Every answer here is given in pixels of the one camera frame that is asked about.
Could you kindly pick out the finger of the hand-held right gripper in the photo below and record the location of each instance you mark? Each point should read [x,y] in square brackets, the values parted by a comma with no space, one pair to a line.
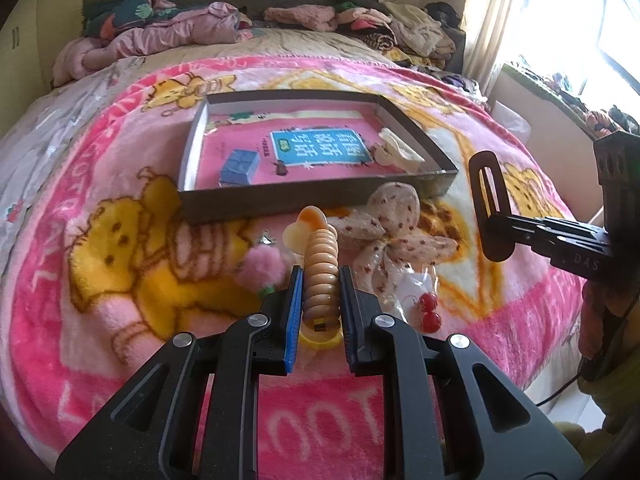
[570,247]
[550,227]

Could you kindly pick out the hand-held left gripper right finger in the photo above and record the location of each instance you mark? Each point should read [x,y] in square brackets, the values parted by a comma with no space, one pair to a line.
[347,320]

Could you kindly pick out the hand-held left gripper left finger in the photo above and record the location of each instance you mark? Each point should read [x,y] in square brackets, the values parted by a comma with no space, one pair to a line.
[292,320]

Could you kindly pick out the yellow rings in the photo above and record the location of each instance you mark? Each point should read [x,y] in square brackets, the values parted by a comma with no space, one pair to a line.
[320,343]

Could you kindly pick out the beige spiral hair clip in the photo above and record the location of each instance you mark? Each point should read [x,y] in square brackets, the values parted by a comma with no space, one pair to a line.
[320,270]

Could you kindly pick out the pink pompom hair clip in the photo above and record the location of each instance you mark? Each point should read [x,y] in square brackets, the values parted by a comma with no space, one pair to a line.
[260,267]

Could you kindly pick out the dark brown oval hair clip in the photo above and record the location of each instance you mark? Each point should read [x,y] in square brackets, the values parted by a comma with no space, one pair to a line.
[492,160]

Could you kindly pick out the shallow cardboard box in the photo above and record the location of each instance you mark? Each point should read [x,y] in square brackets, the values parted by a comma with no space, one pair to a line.
[250,205]

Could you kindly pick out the floral fabric bow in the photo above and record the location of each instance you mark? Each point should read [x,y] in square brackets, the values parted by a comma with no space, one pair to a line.
[395,205]

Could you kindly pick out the person's right hand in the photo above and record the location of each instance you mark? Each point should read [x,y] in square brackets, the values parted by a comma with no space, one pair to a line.
[592,320]

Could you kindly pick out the white plastic bag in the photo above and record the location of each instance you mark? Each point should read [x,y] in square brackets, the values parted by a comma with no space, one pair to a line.
[512,120]

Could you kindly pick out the clutter on window sill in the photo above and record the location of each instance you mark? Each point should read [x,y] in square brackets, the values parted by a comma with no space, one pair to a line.
[565,90]

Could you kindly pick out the pink printed blanket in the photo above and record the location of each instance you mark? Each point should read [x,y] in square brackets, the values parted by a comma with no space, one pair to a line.
[150,310]

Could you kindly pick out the person's yellow clothing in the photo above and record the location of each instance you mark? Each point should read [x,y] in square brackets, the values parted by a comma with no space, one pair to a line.
[620,395]

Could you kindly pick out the small blue box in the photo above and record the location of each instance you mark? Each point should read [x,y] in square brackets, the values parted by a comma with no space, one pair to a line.
[240,167]

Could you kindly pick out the cream hair claw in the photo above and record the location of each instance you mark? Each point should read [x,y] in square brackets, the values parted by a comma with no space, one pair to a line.
[400,152]

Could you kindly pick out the window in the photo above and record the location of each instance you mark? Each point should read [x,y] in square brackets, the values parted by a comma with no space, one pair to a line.
[575,10]

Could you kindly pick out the cream curtain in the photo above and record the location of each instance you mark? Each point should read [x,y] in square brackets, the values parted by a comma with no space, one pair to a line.
[492,25]

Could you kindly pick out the pile of clothes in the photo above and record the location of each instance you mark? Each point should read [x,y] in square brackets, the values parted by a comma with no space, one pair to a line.
[400,25]

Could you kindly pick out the beige bedspread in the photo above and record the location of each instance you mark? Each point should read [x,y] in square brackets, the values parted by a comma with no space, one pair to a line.
[300,45]

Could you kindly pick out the grey white bed sheet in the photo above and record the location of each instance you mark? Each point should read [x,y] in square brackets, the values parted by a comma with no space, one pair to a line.
[50,150]

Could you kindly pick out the pink quilt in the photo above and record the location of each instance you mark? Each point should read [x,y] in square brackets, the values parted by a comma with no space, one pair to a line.
[150,35]

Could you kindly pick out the dark floral blanket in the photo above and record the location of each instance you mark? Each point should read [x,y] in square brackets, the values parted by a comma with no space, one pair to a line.
[125,10]

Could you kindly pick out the cream wardrobe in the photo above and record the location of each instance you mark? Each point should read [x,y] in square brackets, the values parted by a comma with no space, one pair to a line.
[25,50]

